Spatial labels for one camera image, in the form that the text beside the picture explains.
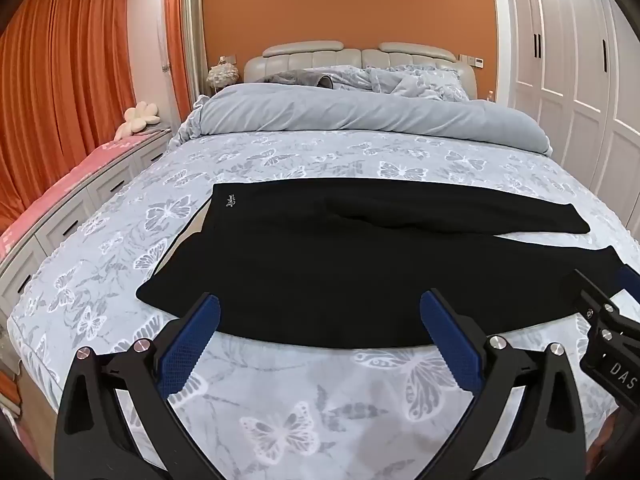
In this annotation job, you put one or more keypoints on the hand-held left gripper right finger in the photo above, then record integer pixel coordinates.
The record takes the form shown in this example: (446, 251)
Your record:
(450, 340)

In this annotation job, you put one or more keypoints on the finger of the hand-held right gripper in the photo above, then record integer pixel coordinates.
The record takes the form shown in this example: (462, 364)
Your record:
(631, 282)
(590, 295)

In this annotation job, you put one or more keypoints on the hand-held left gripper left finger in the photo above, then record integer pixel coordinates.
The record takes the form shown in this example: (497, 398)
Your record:
(190, 340)

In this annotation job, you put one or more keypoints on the black pants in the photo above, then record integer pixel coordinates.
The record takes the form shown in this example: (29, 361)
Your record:
(300, 260)

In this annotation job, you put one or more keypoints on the white drawer cabinet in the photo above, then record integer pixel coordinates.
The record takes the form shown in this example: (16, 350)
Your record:
(65, 210)

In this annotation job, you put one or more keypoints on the pink mat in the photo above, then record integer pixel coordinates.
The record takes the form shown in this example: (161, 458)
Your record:
(60, 175)

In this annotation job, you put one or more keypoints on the cream flower plush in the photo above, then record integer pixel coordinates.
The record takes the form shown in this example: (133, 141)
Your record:
(137, 120)

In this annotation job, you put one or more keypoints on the white wardrobe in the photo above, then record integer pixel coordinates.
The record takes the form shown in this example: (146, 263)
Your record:
(570, 60)

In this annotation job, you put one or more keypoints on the ruffled grey-blue pillow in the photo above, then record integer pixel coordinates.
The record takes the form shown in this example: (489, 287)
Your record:
(425, 82)

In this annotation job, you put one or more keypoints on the grey-blue duvet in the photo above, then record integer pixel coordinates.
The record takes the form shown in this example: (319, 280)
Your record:
(325, 110)

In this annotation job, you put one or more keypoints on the white flower lamp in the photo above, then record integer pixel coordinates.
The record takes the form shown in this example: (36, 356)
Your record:
(222, 77)

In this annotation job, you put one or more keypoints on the dark grey blanket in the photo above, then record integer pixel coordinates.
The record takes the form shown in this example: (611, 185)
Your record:
(300, 79)

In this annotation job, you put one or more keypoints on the narrow orange curtain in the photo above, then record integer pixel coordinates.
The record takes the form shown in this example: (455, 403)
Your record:
(177, 35)

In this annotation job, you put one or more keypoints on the wall thermostat panel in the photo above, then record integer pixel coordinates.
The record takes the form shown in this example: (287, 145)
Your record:
(472, 61)

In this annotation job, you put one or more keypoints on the wall switch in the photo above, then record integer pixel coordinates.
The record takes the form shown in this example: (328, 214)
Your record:
(227, 58)

